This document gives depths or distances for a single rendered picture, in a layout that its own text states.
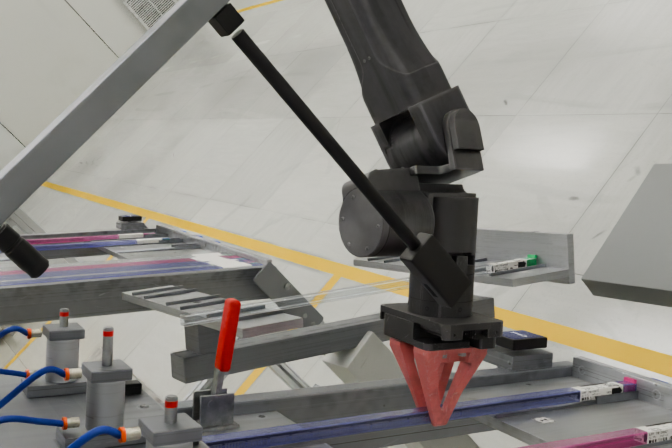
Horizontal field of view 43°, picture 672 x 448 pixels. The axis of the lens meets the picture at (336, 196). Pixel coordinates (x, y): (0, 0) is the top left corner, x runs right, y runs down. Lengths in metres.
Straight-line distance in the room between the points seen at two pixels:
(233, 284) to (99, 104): 1.21
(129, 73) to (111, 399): 0.20
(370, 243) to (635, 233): 0.70
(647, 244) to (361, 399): 0.59
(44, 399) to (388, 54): 0.39
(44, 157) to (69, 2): 7.98
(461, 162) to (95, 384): 0.37
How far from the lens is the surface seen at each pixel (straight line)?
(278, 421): 0.77
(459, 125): 0.74
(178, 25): 0.43
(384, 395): 0.86
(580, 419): 0.86
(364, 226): 0.69
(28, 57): 8.25
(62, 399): 0.62
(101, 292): 1.53
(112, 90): 0.42
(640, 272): 1.26
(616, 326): 2.11
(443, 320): 0.73
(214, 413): 0.74
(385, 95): 0.76
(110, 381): 0.52
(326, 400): 0.82
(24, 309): 1.50
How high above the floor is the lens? 1.41
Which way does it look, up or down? 24 degrees down
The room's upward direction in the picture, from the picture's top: 41 degrees counter-clockwise
